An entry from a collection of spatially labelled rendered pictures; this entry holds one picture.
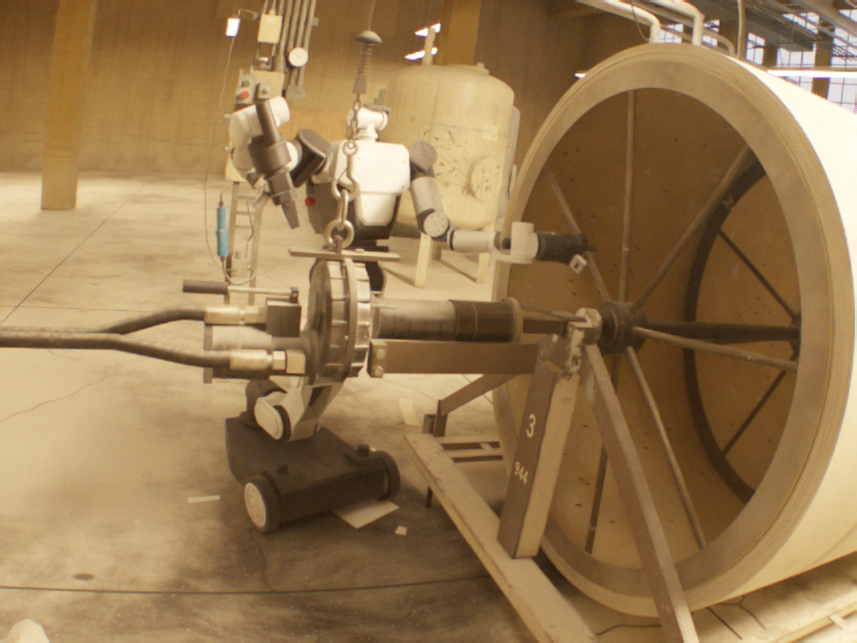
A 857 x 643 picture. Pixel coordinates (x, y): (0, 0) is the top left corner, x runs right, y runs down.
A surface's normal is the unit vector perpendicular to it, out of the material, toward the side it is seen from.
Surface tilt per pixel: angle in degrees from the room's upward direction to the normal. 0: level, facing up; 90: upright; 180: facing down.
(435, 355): 90
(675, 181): 125
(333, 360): 116
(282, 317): 90
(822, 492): 97
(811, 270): 90
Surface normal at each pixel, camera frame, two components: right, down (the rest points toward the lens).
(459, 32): 0.35, 0.29
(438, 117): -0.10, 0.24
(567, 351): -0.92, -0.04
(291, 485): 0.58, -0.48
